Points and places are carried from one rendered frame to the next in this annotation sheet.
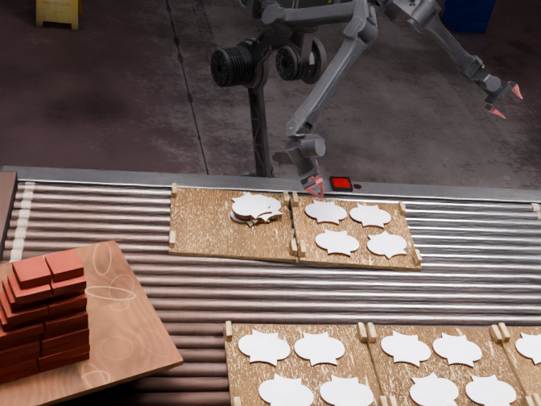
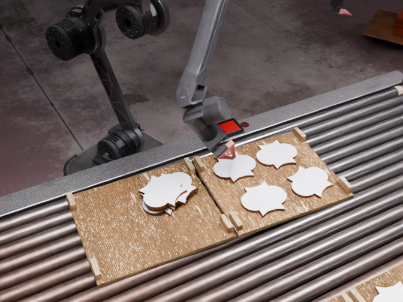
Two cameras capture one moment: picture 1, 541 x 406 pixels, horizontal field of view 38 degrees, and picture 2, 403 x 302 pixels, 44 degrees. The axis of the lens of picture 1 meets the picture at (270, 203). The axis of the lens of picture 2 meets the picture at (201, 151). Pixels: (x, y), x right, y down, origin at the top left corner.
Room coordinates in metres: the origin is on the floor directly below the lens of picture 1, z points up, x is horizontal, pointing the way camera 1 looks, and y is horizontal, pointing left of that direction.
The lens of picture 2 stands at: (1.06, 0.23, 2.08)
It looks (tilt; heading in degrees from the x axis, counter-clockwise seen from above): 42 degrees down; 345
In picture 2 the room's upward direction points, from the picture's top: 2 degrees clockwise
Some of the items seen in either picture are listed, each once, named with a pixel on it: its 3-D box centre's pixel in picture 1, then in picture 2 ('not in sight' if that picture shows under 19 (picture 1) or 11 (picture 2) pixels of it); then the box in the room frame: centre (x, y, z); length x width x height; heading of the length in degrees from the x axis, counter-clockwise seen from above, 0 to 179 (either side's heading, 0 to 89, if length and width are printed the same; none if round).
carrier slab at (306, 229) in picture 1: (353, 232); (270, 178); (2.13, -0.30, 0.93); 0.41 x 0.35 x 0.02; 100
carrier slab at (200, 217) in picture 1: (231, 222); (147, 217); (2.06, 0.12, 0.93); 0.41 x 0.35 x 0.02; 101
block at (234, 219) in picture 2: (302, 248); (235, 220); (1.96, -0.13, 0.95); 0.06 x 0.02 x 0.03; 10
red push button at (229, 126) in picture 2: (340, 184); (229, 127); (2.41, -0.25, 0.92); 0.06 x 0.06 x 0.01; 14
